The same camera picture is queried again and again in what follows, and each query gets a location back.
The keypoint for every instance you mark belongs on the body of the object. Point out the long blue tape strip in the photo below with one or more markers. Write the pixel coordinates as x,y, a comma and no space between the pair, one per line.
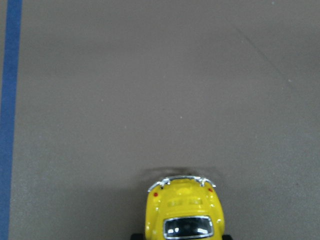
8,108

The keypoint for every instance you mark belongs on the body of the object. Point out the yellow beetle toy car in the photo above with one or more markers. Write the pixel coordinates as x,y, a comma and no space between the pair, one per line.
183,207

